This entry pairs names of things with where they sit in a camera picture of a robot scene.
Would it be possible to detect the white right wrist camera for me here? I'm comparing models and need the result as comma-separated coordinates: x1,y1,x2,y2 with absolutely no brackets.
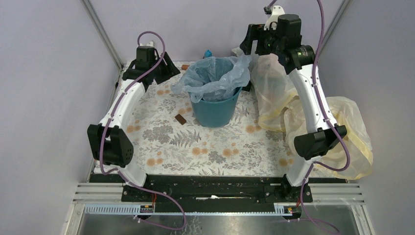
263,5,285,31

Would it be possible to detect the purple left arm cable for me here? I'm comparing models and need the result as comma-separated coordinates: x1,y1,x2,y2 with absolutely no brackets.
98,31,188,232

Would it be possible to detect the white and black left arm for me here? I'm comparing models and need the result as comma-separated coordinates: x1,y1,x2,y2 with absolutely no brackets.
87,46,180,201

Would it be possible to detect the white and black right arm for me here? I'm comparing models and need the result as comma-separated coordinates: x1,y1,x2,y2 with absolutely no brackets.
240,14,347,202

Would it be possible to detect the teal plastic trash bin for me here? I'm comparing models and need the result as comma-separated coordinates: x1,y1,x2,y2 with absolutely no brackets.
190,87,242,128

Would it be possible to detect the white slotted cable duct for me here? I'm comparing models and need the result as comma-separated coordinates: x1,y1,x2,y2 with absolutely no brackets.
83,202,293,216

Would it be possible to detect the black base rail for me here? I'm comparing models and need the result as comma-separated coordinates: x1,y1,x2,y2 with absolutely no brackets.
76,174,346,214

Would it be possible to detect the black white checkered board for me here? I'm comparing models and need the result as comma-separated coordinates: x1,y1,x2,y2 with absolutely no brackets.
242,81,252,92

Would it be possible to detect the yellowish crumpled plastic bag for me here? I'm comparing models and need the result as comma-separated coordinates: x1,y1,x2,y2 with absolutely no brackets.
284,96,373,180

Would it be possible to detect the light blue plastic trash bag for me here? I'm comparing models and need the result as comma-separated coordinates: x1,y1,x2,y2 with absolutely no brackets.
171,55,252,103

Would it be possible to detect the floral patterned table cloth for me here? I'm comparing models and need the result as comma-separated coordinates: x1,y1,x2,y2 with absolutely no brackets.
127,75,295,177

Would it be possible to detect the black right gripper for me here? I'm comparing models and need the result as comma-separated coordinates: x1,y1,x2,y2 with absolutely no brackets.
239,24,283,56

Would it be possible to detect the blue object behind bin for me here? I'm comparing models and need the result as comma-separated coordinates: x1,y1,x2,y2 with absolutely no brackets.
203,50,212,58

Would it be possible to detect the clear bag with stuffed items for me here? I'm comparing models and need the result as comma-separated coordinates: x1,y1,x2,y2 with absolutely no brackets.
249,53,299,131

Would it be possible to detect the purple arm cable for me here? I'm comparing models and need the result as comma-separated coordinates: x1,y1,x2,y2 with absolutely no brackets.
98,31,188,232
267,0,351,235

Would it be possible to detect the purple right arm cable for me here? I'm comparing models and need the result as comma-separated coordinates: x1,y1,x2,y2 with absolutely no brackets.
267,0,351,235

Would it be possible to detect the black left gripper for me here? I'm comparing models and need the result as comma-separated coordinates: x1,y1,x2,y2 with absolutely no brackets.
149,51,180,84

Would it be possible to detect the small brown block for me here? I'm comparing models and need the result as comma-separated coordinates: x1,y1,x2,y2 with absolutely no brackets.
175,114,187,125

